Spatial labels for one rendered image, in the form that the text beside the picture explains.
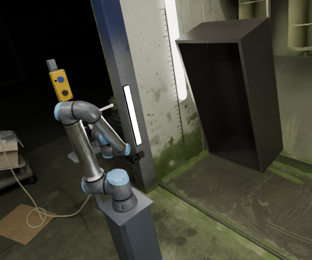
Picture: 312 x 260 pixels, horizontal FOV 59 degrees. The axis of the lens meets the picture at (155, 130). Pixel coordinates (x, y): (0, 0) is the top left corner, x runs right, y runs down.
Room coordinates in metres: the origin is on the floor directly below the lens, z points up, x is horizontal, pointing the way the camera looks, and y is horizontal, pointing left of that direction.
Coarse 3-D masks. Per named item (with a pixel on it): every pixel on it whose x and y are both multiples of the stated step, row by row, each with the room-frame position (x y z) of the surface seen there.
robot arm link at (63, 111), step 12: (60, 108) 1.58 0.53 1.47; (72, 108) 1.55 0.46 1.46; (60, 120) 1.60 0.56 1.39; (72, 120) 1.57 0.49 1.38; (72, 132) 1.58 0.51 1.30; (84, 132) 1.62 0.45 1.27; (72, 144) 1.61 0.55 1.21; (84, 144) 1.60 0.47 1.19; (84, 156) 1.59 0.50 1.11; (84, 168) 1.61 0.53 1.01; (96, 168) 1.63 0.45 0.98; (84, 180) 1.63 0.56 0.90; (96, 180) 1.60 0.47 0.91; (96, 192) 1.60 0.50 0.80
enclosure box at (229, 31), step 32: (192, 32) 2.25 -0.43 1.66; (224, 32) 1.97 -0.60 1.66; (256, 32) 1.86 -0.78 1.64; (192, 64) 2.33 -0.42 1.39; (224, 64) 2.37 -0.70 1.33; (256, 64) 1.85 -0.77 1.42; (192, 96) 2.29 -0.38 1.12; (224, 96) 2.47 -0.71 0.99; (256, 96) 1.85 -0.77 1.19; (224, 128) 2.53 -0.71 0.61; (256, 128) 1.84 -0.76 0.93; (256, 160) 2.05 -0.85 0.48
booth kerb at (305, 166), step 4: (280, 156) 2.52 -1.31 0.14; (284, 156) 2.48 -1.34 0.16; (288, 156) 2.45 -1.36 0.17; (276, 160) 2.55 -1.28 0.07; (280, 160) 2.51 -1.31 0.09; (284, 160) 2.48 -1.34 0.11; (288, 160) 2.44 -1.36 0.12; (292, 160) 2.41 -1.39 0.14; (296, 160) 2.38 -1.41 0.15; (300, 160) 2.34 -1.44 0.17; (288, 164) 2.44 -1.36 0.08; (292, 164) 2.40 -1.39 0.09; (296, 164) 2.37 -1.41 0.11; (300, 164) 2.34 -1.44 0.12; (304, 164) 2.31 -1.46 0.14; (308, 164) 2.27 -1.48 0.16; (300, 168) 2.33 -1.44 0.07; (304, 168) 2.30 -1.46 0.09; (308, 168) 2.27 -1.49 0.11
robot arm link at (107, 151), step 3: (108, 144) 1.88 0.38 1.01; (102, 147) 1.88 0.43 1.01; (105, 147) 1.87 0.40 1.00; (108, 147) 1.88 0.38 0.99; (111, 147) 1.88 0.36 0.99; (102, 150) 1.88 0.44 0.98; (105, 150) 1.87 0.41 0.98; (108, 150) 1.87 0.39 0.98; (111, 150) 1.86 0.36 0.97; (102, 153) 1.89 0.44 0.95; (105, 153) 1.87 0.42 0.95; (108, 153) 1.86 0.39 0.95; (111, 153) 1.86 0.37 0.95; (105, 156) 1.87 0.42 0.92; (108, 156) 1.87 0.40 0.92; (111, 156) 1.88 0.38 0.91
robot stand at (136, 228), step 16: (112, 208) 1.59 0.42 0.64; (144, 208) 1.53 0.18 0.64; (112, 224) 1.54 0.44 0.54; (128, 224) 1.46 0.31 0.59; (144, 224) 1.53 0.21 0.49; (128, 240) 1.45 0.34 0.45; (144, 240) 1.51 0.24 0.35; (128, 256) 1.45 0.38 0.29; (144, 256) 1.49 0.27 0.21; (160, 256) 1.58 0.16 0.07
